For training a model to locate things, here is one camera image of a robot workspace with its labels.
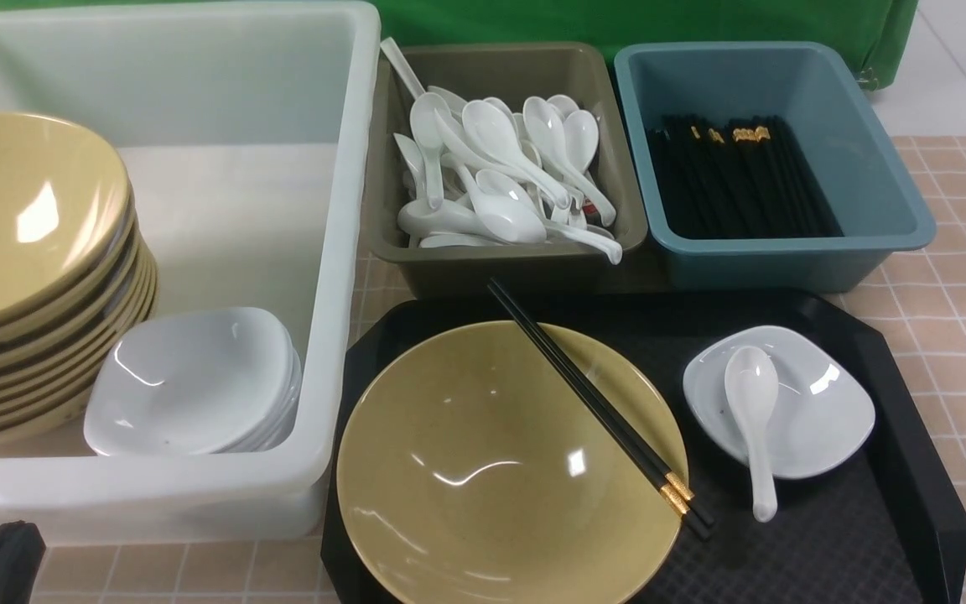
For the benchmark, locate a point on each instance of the stack of white dishes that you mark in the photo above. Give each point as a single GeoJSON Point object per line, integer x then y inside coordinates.
{"type": "Point", "coordinates": [221, 381]}

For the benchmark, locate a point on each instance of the bundle of black chopsticks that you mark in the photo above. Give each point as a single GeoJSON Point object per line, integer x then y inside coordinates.
{"type": "Point", "coordinates": [746, 179]}

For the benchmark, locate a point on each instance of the green cloth backdrop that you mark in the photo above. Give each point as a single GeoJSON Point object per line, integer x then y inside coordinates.
{"type": "Point", "coordinates": [870, 36]}

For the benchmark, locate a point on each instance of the black plastic serving tray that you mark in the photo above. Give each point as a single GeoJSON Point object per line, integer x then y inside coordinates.
{"type": "Point", "coordinates": [886, 526]}

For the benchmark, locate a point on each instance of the olive green spoon bin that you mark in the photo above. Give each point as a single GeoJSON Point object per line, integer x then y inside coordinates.
{"type": "Point", "coordinates": [512, 73]}

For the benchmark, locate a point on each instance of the white square sauce dish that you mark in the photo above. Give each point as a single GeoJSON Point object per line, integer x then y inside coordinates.
{"type": "Point", "coordinates": [822, 416]}

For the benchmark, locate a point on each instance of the white ceramic soup spoon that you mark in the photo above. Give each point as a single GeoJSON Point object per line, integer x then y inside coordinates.
{"type": "Point", "coordinates": [751, 384]}

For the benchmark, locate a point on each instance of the pile of white spoons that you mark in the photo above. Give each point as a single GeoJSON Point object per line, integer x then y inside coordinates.
{"type": "Point", "coordinates": [481, 175]}

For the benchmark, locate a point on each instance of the stack of yellow bowls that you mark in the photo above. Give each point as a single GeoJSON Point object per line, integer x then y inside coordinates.
{"type": "Point", "coordinates": [75, 270]}

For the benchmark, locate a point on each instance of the blue chopstick bin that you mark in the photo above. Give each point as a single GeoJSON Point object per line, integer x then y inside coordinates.
{"type": "Point", "coordinates": [867, 185]}

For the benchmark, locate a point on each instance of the yellow noodle bowl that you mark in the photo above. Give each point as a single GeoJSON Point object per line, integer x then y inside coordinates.
{"type": "Point", "coordinates": [470, 472]}

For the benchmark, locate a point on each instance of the large white plastic tub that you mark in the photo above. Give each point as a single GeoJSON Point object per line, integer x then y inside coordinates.
{"type": "Point", "coordinates": [244, 128]}

